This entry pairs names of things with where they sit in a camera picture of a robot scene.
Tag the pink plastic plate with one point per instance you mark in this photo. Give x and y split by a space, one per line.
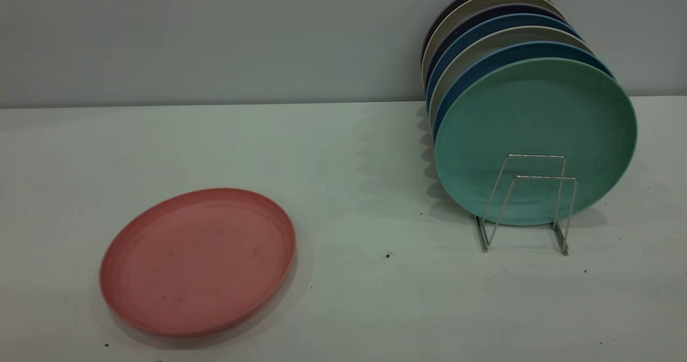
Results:
198 262

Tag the blue plastic plate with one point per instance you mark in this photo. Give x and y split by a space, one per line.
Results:
483 71
461 38

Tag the beige plastic plate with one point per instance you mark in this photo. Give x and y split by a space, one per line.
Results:
456 13
472 51

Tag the dark navy plastic plate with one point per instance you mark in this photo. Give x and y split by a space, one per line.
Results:
456 24

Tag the green plastic plate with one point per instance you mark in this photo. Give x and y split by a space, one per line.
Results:
536 120

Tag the dark purple plastic plate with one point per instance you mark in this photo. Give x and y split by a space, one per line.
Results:
456 1

